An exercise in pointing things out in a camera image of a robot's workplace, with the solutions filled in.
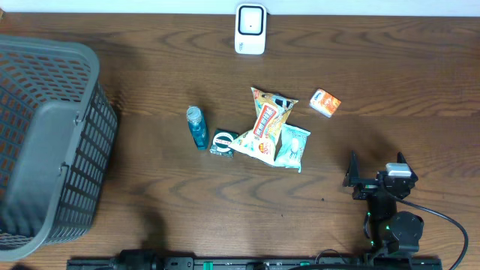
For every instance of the white barcode scanner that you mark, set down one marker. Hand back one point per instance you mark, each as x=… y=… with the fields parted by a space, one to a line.
x=250 y=29

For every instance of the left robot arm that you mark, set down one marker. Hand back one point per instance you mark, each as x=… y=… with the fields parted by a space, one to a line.
x=138 y=259

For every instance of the grey plastic shopping basket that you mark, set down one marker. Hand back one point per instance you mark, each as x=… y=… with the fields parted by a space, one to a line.
x=57 y=135

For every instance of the small dark green box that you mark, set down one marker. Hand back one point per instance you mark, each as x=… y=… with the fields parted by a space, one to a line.
x=220 y=144

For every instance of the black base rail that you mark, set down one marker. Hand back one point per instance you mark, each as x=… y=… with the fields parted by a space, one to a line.
x=188 y=263

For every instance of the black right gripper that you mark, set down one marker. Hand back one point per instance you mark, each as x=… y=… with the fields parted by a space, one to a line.
x=367 y=187

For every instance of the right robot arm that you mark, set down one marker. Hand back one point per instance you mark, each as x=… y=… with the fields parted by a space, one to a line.
x=392 y=233

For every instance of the teal liquid bottle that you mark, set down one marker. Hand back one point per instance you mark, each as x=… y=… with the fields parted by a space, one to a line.
x=197 y=126

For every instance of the yellow snack bag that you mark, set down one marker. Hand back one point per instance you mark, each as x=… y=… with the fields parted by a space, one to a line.
x=272 y=111

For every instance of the light teal wipes packet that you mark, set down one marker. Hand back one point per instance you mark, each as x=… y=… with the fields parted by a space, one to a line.
x=293 y=142

